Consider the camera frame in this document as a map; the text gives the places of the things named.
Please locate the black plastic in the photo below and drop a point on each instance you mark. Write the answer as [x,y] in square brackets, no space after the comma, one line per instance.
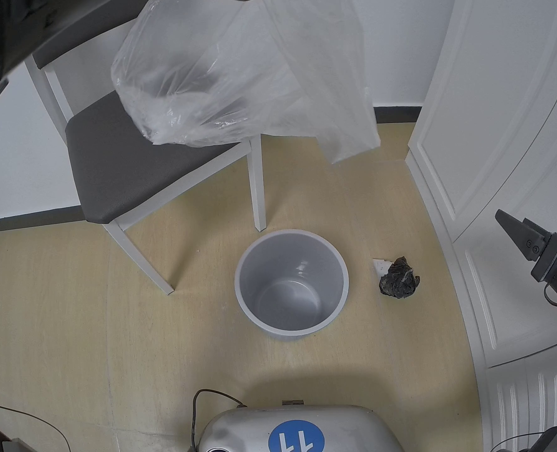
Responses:
[398,280]

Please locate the clear plastic bag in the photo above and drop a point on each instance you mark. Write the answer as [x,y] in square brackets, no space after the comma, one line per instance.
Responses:
[259,64]

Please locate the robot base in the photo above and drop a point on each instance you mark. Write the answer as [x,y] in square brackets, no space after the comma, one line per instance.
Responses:
[302,426]

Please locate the pale grey trash bin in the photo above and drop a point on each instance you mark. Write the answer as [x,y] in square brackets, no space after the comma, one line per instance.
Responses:
[290,294]

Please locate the white wardrobe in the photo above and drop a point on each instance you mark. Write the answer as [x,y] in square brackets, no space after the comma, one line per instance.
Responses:
[504,111]

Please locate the white chair with grey seat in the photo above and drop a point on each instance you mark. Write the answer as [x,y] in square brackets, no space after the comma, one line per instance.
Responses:
[118,172]

